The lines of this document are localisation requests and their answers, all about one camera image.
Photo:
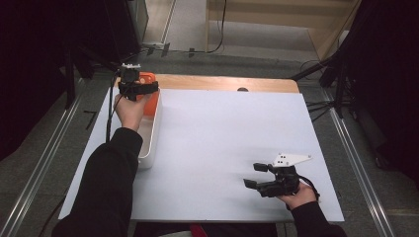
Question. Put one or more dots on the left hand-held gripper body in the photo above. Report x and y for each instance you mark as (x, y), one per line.
(129, 77)

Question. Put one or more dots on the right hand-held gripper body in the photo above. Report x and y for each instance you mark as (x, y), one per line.
(283, 182)

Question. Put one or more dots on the orange phone case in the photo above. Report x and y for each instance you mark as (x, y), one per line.
(150, 103)

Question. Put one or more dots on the white plastic bin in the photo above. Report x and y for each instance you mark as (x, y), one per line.
(150, 141)

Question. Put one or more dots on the person's right hand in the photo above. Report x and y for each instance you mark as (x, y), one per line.
(301, 197)

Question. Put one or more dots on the person's left hand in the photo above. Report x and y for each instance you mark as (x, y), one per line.
(130, 113)

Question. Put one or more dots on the white table sheet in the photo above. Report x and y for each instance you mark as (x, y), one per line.
(230, 148)

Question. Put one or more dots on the red object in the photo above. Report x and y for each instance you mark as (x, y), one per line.
(197, 231)

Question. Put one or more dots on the dark table grommet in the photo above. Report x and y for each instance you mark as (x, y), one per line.
(242, 89)

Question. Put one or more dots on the black curtain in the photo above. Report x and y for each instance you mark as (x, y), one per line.
(39, 49)
(385, 82)

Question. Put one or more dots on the black stand leg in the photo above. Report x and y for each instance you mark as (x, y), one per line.
(309, 70)

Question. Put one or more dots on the light wooden platform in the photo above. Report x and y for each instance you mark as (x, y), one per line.
(296, 19)

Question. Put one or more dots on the metal floor rail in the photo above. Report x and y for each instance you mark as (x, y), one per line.
(39, 171)
(359, 164)

